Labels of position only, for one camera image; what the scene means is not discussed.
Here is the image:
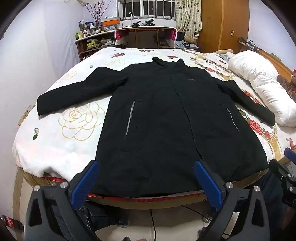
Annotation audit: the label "black long coat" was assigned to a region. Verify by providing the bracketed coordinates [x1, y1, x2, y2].
[37, 57, 275, 198]

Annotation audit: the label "pile of clothes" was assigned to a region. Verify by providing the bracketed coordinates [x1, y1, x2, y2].
[175, 32, 198, 50]

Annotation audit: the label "white floral bed blanket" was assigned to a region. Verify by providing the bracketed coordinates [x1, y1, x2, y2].
[13, 47, 295, 182]

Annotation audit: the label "white duvet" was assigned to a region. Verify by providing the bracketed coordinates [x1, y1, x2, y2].
[228, 50, 295, 127]

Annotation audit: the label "wooden headboard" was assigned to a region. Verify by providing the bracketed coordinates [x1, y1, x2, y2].
[238, 38, 295, 82]

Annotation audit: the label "low wooden shelf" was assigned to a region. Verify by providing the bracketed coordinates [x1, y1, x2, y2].
[75, 30, 115, 61]

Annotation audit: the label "wooden wardrobe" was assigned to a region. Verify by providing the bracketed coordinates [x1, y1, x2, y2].
[198, 0, 249, 53]

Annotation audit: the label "wooden desk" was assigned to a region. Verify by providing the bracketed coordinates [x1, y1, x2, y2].
[115, 26, 177, 49]

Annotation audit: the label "orange storage box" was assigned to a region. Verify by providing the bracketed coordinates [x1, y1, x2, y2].
[101, 17, 120, 26]

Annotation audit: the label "patterned curtain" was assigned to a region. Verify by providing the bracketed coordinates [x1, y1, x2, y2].
[175, 0, 202, 40]

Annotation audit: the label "pink blossom branches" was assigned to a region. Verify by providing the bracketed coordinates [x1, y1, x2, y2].
[86, 0, 114, 27]

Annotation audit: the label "barred window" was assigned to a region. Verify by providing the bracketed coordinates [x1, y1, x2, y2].
[117, 0, 176, 20]

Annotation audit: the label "black floor cable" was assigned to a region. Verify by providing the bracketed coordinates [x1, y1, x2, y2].
[149, 204, 212, 241]

